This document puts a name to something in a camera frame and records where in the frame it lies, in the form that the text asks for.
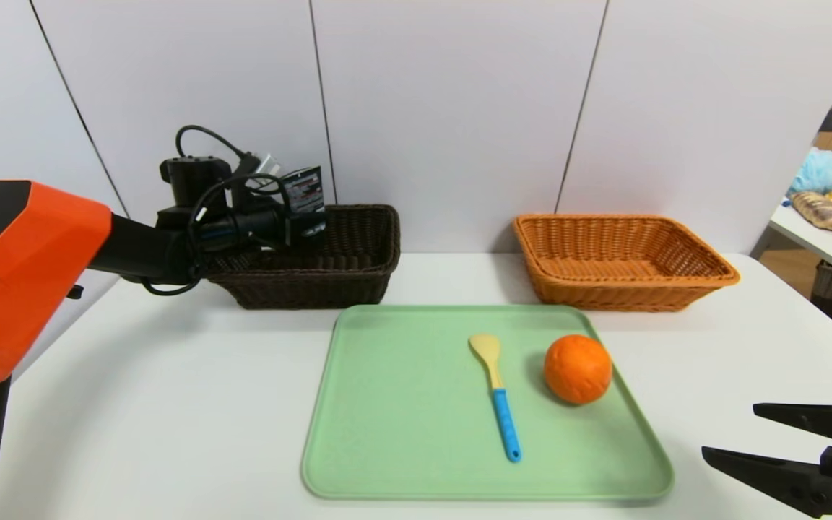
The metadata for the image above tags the white side table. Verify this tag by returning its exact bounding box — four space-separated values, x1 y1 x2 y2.
767 160 832 285

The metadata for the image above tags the dark brown wicker basket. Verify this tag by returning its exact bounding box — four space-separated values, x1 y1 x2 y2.
203 204 401 311

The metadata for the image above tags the yellow spatula with blue handle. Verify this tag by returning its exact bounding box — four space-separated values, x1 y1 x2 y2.
468 334 522 462

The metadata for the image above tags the light blue bath pouf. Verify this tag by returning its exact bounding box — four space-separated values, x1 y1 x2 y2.
786 149 832 197

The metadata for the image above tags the orange fruit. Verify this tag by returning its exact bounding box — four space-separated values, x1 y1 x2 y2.
544 334 613 404

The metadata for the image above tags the light green plastic tray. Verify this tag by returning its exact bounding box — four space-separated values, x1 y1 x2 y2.
302 304 675 501

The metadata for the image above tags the orange wicker basket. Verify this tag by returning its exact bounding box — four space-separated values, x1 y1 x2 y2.
512 214 740 313

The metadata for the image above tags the striped brown bread loaf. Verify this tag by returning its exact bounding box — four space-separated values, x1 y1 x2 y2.
789 192 832 233

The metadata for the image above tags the black camera cable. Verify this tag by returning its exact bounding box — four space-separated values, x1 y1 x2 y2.
174 125 267 168

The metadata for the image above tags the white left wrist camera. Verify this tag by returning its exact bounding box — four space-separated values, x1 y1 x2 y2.
243 152 285 192

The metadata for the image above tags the black cosmetic tube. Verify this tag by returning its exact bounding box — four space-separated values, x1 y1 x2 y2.
280 166 325 217

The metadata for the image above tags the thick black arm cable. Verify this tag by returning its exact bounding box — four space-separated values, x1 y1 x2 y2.
142 173 293 297

